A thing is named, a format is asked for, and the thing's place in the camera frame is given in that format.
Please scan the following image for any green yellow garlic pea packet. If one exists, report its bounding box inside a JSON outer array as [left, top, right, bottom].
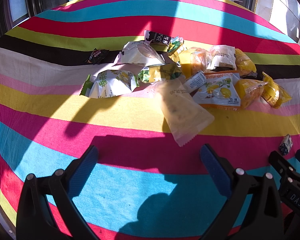
[[138, 63, 183, 83]]

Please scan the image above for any dark chocolate snack packet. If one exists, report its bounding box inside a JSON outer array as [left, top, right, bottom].
[[144, 30, 172, 47]]

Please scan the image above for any striped colourful tablecloth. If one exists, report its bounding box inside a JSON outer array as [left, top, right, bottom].
[[0, 0, 300, 239]]

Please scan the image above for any white bun packet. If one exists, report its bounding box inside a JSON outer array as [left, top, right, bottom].
[[207, 45, 237, 70]]

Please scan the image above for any orange white lemon snack packet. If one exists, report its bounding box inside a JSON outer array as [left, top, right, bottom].
[[192, 72, 241, 110]]

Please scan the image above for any small blue white candy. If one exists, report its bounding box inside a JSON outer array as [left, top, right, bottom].
[[279, 134, 293, 156]]

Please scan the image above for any yellow cake packet front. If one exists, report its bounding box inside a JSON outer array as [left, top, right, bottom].
[[235, 79, 267, 109]]

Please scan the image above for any green white ginkgo snack packet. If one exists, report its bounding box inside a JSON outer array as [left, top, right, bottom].
[[80, 70, 139, 99]]

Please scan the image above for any yellow cake packet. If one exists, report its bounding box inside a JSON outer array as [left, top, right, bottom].
[[179, 47, 211, 78], [235, 79, 267, 109], [261, 72, 292, 109], [235, 48, 257, 78]]

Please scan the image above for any small white barcode packet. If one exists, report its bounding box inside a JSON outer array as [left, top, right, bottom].
[[183, 70, 206, 93]]

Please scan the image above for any white pastry packet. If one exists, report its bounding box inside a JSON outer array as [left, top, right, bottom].
[[114, 41, 166, 67]]

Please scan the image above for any small black candy packet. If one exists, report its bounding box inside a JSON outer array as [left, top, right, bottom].
[[87, 48, 109, 64]]

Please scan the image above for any translucent cracker packet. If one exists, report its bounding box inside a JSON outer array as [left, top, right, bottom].
[[154, 79, 215, 147]]

